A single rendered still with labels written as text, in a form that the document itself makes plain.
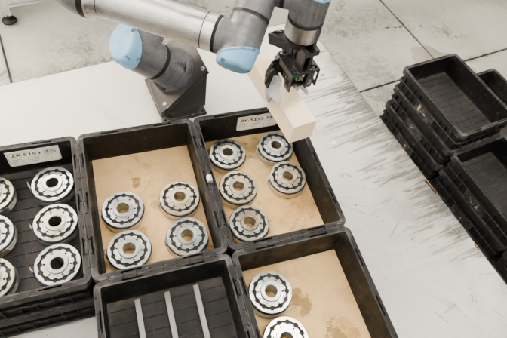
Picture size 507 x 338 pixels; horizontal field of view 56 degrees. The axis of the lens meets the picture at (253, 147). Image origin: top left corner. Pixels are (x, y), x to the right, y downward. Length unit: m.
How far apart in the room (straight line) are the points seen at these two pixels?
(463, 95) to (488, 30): 1.43
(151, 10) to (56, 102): 0.80
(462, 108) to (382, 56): 0.98
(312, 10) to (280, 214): 0.57
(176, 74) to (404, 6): 2.38
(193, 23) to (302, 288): 0.67
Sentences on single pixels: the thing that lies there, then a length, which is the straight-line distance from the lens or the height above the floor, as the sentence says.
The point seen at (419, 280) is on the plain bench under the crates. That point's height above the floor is 0.70.
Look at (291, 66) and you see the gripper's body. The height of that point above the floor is 1.23.
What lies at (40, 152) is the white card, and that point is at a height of 0.90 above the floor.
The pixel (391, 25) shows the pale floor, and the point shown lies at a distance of 3.38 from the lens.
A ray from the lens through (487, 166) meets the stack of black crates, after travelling 2.27.
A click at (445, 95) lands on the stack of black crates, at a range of 2.28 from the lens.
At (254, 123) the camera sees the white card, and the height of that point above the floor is 0.88.
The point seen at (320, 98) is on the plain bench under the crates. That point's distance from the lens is 1.74.
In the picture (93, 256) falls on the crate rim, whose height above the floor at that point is 0.93.
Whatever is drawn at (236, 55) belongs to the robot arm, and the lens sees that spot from 0.90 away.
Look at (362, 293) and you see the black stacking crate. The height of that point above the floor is 0.88.
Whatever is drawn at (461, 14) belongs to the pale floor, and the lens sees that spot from 3.74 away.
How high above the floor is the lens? 1.94
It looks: 53 degrees down
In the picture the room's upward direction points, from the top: 12 degrees clockwise
